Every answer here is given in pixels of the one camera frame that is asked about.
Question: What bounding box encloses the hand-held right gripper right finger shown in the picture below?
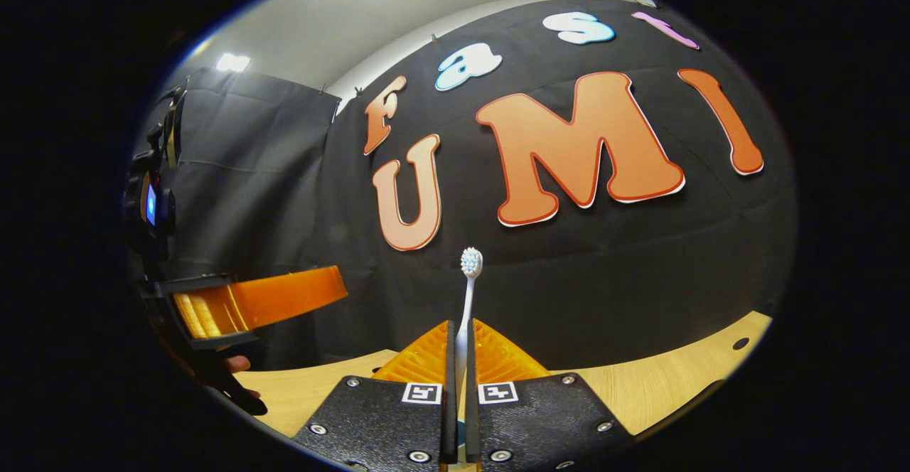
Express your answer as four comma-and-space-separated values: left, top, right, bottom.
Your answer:
466, 318, 633, 471

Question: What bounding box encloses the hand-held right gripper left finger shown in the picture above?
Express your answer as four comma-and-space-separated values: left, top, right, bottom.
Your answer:
291, 319, 457, 469

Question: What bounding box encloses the white toothbrush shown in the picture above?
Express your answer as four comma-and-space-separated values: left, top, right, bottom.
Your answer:
454, 247, 484, 451

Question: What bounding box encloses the wooden desktop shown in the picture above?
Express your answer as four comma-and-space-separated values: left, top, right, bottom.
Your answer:
235, 311, 774, 472

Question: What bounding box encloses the black backdrop cloth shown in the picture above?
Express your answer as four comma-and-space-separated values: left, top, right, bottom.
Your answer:
132, 0, 797, 373

